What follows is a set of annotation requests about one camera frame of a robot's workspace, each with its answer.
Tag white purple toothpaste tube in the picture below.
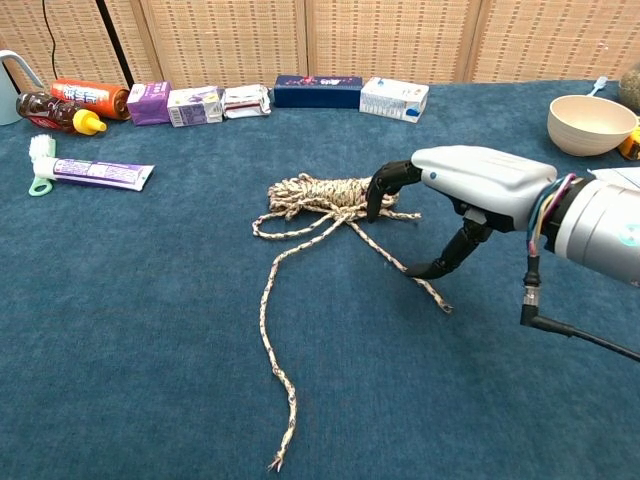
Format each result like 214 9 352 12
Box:
33 156 156 192

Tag white printed bag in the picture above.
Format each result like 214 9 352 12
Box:
587 167 640 191

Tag dark blue long box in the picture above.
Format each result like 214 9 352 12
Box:
273 75 364 110

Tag silver foil packet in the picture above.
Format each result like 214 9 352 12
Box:
221 84 273 120

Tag yellow tape measure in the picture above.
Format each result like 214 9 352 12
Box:
617 127 640 161

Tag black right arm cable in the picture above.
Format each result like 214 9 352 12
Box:
519 252 640 362

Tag white purple drink carton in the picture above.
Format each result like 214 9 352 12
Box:
166 86 225 128

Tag dark blue table cloth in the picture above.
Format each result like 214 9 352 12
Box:
0 79 640 480

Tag thin black hanging cable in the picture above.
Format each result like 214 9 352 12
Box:
41 0 60 81

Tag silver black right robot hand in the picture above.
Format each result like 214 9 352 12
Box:
366 145 559 279

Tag brown drink bottle yellow cap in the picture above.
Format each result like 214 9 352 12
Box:
15 92 108 137

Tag green brush white bristles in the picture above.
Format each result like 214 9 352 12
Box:
27 135 58 197

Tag pale plastic jug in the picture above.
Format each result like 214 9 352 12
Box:
0 49 45 126

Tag beige braided rope bundle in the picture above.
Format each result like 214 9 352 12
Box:
251 172 454 473

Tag white blue box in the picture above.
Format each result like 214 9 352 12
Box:
359 76 430 124

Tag beige bowl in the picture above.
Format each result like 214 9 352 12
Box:
546 95 640 158

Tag black stand pole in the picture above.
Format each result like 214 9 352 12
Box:
94 0 136 90

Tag orange snack can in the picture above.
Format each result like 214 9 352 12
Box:
50 77 132 121

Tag bamboo folding screen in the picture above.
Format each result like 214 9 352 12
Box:
0 0 640 94

